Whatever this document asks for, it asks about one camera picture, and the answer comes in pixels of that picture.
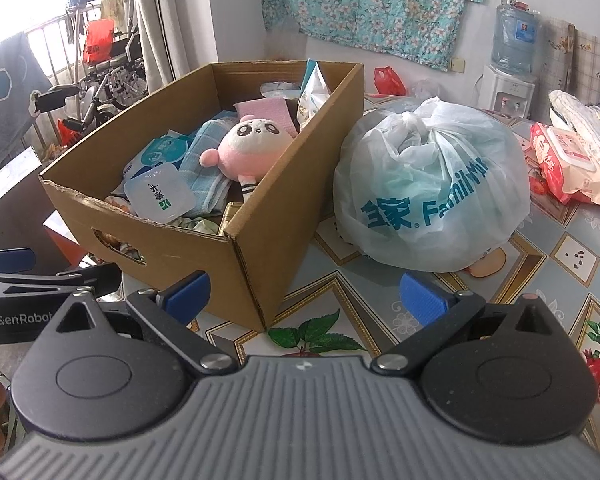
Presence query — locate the red wet wipes packet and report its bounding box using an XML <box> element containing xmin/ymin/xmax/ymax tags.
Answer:
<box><xmin>529</xmin><ymin>121</ymin><xmax>600</xmax><ymax>207</ymax></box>

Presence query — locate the white plastic bag blue print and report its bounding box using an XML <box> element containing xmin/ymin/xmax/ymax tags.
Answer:
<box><xmin>332</xmin><ymin>96</ymin><xmax>532</xmax><ymax>274</ymax></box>

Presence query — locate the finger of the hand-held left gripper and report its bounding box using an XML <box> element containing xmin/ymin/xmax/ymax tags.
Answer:
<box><xmin>0</xmin><ymin>247</ymin><xmax>37</xmax><ymax>273</ymax></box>
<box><xmin>55</xmin><ymin>262</ymin><xmax>123</xmax><ymax>306</ymax></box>

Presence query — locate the red hanging shopping bag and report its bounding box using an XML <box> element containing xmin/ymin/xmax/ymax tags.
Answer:
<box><xmin>81</xmin><ymin>18</ymin><xmax>117</xmax><ymax>67</ymax></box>

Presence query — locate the teal tissue packet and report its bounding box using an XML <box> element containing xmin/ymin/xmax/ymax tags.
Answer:
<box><xmin>124</xmin><ymin>130</ymin><xmax>197</xmax><ymax>177</ymax></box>

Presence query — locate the white curtain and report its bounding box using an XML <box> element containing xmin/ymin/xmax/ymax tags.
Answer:
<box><xmin>131</xmin><ymin>0</ymin><xmax>220</xmax><ymax>88</ymax></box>

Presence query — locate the brown cardboard box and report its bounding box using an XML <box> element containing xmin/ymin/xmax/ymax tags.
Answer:
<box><xmin>38</xmin><ymin>60</ymin><xmax>366</xmax><ymax>332</ymax></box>

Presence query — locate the pink sponge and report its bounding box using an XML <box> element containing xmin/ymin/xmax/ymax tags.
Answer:
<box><xmin>231</xmin><ymin>98</ymin><xmax>302</xmax><ymax>137</ymax></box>

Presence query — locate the clear plastic bag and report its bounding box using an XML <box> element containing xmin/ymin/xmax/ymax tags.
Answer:
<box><xmin>409</xmin><ymin>78</ymin><xmax>442</xmax><ymax>99</ymax></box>

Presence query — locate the blue checkered towel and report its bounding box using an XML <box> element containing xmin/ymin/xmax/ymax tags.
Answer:
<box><xmin>179</xmin><ymin>119</ymin><xmax>242</xmax><ymax>217</ymax></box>

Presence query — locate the white teal cotton swab packet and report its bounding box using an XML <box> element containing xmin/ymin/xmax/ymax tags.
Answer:
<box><xmin>296</xmin><ymin>58</ymin><xmax>344</xmax><ymax>129</ymax></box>

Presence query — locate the wheelchair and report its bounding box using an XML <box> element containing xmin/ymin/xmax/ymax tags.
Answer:
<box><xmin>34</xmin><ymin>0</ymin><xmax>149</xmax><ymax>137</ymax></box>

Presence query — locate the dark blue circle print cloth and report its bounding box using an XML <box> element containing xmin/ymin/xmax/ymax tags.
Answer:
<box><xmin>0</xmin><ymin>31</ymin><xmax>54</xmax><ymax>183</ymax></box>

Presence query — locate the small red plastic bag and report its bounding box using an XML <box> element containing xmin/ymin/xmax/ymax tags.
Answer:
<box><xmin>372</xmin><ymin>66</ymin><xmax>409</xmax><ymax>97</ymax></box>

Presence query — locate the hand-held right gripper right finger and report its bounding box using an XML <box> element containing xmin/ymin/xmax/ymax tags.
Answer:
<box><xmin>370</xmin><ymin>272</ymin><xmax>566</xmax><ymax>376</ymax></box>

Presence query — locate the clear plastic packet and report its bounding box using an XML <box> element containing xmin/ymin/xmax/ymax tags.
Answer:
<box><xmin>259</xmin><ymin>80</ymin><xmax>302</xmax><ymax>102</ymax></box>

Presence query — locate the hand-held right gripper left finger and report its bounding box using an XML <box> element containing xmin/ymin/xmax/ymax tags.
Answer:
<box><xmin>32</xmin><ymin>270</ymin><xmax>238</xmax><ymax>376</ymax></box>

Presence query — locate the pink white plush toy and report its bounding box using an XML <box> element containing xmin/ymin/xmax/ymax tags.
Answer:
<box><xmin>199</xmin><ymin>113</ymin><xmax>297</xmax><ymax>202</ymax></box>

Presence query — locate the plaid rolled mat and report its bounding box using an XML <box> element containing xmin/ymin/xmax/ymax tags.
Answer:
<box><xmin>572</xmin><ymin>30</ymin><xmax>600</xmax><ymax>111</ymax></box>

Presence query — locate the floral rolled mat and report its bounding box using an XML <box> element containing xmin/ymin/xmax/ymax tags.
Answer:
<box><xmin>536</xmin><ymin>15</ymin><xmax>577</xmax><ymax>98</ymax></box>

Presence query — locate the white water dispenser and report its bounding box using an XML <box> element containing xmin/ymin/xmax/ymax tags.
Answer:
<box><xmin>479</xmin><ymin>62</ymin><xmax>537</xmax><ymax>120</ymax></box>

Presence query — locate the white flat panel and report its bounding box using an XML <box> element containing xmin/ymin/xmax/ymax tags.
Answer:
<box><xmin>0</xmin><ymin>146</ymin><xmax>47</xmax><ymax>221</ymax></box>

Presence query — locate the teal floral hanging cloth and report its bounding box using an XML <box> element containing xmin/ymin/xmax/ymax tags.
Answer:
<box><xmin>260</xmin><ymin>0</ymin><xmax>487</xmax><ymax>59</ymax></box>

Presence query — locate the pale yellow hanging cloth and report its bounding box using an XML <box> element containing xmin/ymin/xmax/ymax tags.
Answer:
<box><xmin>100</xmin><ymin>0</ymin><xmax>131</xmax><ymax>23</ymax></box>

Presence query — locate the translucent packet green logo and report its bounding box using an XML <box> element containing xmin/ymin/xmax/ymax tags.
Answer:
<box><xmin>122</xmin><ymin>163</ymin><xmax>197</xmax><ymax>226</ymax></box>

